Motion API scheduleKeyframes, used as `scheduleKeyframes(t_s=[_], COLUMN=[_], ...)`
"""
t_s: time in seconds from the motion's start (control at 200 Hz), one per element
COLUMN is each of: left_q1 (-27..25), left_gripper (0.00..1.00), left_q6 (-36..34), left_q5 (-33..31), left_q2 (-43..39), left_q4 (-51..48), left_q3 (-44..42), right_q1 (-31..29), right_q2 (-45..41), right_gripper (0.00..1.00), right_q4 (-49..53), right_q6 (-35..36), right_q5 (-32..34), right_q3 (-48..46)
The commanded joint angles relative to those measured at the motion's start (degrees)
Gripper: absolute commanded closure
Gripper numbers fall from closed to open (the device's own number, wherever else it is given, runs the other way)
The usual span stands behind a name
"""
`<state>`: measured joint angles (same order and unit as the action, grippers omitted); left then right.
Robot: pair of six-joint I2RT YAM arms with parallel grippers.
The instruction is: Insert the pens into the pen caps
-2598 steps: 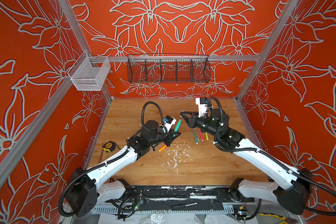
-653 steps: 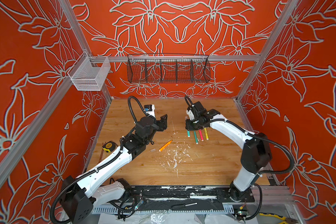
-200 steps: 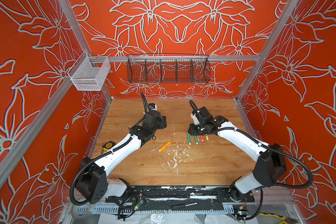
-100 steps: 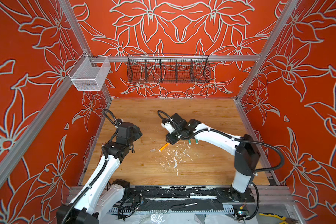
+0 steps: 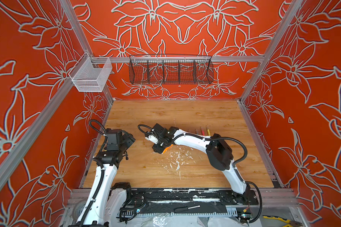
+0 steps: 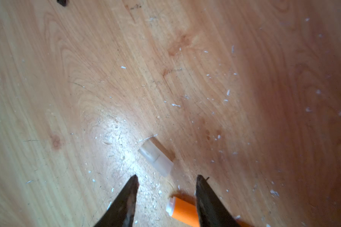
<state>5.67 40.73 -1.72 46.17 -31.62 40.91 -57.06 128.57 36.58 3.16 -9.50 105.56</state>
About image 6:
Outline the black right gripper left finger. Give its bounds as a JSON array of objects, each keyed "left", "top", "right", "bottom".
[{"left": 94, "top": 175, "right": 139, "bottom": 227}]

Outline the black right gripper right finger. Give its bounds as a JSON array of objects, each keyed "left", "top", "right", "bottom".
[{"left": 196, "top": 175, "right": 240, "bottom": 227}]

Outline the orange highlighter pen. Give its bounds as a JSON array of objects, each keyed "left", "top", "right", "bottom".
[{"left": 166, "top": 196, "right": 251, "bottom": 227}]

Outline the small translucent pen cap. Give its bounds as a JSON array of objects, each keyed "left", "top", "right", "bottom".
[{"left": 138, "top": 140, "right": 173, "bottom": 177}]

